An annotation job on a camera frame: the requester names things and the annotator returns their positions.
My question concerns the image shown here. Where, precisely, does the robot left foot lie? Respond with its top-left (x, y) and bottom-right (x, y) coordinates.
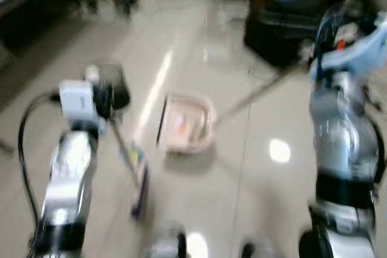
top-left (144, 222), bottom-right (189, 258)

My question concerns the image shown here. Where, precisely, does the broom with purple bristles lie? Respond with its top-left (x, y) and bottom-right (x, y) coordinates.
top-left (108, 116), bottom-right (150, 221)

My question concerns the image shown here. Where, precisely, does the pale blue right wrist camera mount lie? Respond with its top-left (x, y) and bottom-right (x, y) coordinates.
top-left (310, 11), bottom-right (387, 83)

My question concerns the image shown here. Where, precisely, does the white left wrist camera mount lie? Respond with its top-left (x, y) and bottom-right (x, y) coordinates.
top-left (59, 80), bottom-right (97, 121)

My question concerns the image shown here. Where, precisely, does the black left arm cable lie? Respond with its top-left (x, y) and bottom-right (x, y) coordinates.
top-left (17, 92), bottom-right (61, 253)

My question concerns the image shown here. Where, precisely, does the large black floor appliance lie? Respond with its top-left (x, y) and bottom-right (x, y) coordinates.
top-left (244, 0), bottom-right (363, 68)

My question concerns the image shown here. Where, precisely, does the small round black bin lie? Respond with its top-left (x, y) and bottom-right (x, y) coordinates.
top-left (91, 62), bottom-right (132, 111)

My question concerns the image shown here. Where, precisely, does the beige long-handled dustpan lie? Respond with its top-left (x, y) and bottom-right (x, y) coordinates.
top-left (156, 62), bottom-right (312, 155)

